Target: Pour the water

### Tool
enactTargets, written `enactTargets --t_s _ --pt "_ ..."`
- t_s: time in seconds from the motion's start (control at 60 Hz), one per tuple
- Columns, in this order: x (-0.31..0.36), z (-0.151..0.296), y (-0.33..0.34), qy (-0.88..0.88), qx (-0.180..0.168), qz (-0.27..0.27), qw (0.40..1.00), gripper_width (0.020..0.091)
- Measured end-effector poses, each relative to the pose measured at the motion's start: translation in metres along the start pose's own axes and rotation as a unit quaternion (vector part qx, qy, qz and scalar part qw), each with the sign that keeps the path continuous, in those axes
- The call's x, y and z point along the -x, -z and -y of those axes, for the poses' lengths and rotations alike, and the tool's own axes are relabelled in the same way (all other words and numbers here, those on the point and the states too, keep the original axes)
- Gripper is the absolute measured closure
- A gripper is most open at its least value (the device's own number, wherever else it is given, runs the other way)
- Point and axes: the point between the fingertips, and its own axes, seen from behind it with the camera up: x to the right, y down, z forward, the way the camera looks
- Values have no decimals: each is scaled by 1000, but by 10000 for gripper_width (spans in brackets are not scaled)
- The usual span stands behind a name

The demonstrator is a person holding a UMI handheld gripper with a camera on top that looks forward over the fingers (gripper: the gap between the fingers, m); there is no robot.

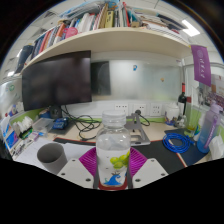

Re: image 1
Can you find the shelf unit with books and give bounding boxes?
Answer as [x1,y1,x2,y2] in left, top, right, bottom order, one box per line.
[13,0,194,79]

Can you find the white paper with handwriting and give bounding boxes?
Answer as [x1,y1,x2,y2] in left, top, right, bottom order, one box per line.
[14,137,51,164]

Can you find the black computer monitor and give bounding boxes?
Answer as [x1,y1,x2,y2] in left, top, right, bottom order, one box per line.
[21,50,93,119]

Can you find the grey ribbed mug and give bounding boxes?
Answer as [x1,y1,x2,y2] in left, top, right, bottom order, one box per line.
[36,142,69,175]

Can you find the grey metal laptop stand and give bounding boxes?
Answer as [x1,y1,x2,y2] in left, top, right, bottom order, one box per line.
[125,112,152,147]

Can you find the clear plastic box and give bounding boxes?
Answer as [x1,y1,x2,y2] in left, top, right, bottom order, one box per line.
[31,117,55,134]

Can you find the white tissue pack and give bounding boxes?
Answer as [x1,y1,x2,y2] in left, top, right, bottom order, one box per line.
[208,134,224,160]

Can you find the dark wine bottle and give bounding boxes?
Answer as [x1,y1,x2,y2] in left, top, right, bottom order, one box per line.
[177,82,188,116]

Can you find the dark blue pad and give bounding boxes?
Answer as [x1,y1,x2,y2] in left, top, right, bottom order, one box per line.
[173,128,214,168]

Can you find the white tissue packs bundle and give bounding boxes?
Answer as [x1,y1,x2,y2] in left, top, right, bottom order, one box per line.
[12,116,34,136]

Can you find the clear plastic water bottle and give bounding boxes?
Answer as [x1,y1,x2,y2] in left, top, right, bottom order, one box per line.
[95,109,132,190]

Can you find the purple hanging banner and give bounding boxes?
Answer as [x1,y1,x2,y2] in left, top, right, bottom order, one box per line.
[190,44,213,88]

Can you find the black desk mat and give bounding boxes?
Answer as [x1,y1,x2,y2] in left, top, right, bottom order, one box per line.
[53,136,188,176]

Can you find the white jar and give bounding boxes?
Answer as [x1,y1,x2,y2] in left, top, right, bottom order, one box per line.
[165,102,181,123]

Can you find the black cables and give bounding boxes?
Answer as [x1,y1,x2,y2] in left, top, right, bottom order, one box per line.
[59,104,103,141]

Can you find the large blank white paper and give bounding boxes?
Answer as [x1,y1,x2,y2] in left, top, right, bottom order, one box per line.
[62,141,98,160]

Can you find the white wall socket row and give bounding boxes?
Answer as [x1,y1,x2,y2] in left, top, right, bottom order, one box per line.
[114,102,164,118]

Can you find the coiled blue cable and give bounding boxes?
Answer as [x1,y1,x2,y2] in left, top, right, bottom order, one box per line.
[162,132,195,154]

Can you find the blue circuit board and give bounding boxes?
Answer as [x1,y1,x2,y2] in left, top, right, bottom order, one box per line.
[51,117,70,132]

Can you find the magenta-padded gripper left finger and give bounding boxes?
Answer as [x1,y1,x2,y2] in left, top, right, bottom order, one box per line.
[56,147,100,190]

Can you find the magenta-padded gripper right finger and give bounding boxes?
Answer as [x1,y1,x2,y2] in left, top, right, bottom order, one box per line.
[127,147,169,190]

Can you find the purple translucent drink bottle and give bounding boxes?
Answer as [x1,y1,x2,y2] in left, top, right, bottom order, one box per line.
[196,101,223,154]

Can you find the blue tissue box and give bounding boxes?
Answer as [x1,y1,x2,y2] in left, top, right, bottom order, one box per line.
[0,114,19,153]

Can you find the ceiling lights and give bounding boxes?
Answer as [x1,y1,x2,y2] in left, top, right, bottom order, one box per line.
[4,19,202,78]

